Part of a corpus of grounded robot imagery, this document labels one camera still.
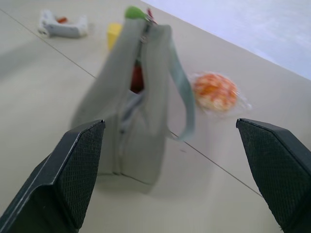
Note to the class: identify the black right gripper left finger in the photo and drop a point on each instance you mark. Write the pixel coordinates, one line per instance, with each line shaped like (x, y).
(60, 174)

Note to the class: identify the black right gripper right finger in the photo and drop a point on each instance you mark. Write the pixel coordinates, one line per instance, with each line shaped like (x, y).
(281, 170)

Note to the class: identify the grey fabric bag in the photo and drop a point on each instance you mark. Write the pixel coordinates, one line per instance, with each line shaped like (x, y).
(136, 109)

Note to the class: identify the red item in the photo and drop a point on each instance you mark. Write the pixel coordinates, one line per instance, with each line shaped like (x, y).
(137, 77)

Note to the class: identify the orange white wrapped ball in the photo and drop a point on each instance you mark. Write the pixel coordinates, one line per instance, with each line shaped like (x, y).
(215, 92)

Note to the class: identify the yellow block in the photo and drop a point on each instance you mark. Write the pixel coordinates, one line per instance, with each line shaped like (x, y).
(113, 35)

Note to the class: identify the white glue gun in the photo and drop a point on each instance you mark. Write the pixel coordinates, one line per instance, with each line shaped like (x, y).
(63, 24)

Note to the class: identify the green round object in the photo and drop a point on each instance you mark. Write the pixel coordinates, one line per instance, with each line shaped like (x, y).
(134, 12)

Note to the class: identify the red zipper pull charm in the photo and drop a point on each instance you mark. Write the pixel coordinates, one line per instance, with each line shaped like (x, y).
(151, 15)

